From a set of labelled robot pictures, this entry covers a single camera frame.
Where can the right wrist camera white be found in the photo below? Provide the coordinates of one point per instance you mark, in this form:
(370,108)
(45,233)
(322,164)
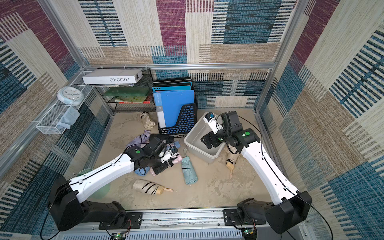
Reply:
(211,120)

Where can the blue umbrella near black one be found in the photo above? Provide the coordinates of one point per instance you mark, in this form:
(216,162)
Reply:
(175,145)

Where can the white round clock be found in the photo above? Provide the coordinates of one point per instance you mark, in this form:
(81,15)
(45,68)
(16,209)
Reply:
(70,96)

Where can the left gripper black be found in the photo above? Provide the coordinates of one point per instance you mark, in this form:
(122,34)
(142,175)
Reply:
(164,166)

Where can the beige umbrella black stripes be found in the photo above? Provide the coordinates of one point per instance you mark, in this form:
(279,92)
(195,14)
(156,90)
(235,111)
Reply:
(150,188)

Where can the black mesh file holder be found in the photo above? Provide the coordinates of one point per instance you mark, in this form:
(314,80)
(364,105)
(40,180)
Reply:
(186,121)

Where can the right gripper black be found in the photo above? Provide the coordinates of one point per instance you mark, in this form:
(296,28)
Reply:
(212,139)

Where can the blue clip file folder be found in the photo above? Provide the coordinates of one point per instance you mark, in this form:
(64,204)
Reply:
(169,103)

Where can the white FOLIO-02 box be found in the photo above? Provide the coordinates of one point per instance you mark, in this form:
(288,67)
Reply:
(112,76)

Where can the light blue cloth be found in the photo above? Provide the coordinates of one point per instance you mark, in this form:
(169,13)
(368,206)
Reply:
(68,119)

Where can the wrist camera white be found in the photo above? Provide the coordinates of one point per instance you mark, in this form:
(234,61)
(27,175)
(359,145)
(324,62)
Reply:
(211,120)
(165,155)

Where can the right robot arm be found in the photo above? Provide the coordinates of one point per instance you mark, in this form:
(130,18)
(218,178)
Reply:
(288,206)

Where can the red and green book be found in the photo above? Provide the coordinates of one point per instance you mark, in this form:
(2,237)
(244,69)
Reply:
(134,100)

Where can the white plastic storage box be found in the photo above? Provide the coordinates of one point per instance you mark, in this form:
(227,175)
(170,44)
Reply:
(196,147)

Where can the cream umbrella at back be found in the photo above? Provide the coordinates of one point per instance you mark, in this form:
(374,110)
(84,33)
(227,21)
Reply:
(147,121)

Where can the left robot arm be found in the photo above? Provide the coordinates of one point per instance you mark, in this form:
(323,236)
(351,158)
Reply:
(68,200)

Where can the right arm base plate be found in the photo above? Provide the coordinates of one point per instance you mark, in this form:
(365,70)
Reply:
(231,217)

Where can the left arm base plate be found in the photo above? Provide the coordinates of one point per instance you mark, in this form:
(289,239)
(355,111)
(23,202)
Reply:
(131,220)

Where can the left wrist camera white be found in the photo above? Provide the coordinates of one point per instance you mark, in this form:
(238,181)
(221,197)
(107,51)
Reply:
(165,155)

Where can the lilac folded umbrella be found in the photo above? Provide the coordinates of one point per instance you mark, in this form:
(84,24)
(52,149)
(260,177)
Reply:
(140,140)

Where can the beige umbrella wooden handle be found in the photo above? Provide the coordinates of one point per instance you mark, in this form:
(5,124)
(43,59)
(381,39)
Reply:
(231,162)

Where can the teal file folder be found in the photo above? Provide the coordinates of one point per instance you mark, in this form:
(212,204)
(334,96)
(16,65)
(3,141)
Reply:
(172,86)

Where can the light blue umbrella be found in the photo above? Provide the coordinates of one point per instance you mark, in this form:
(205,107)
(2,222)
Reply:
(142,171)

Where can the black wire shelf rack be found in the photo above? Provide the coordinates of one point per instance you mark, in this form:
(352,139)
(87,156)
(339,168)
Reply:
(145,82)

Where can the green book on shelf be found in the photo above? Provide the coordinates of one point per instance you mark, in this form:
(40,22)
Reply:
(127,92)

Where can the mint green folded umbrella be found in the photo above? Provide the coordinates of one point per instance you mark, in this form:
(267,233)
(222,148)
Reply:
(188,170)

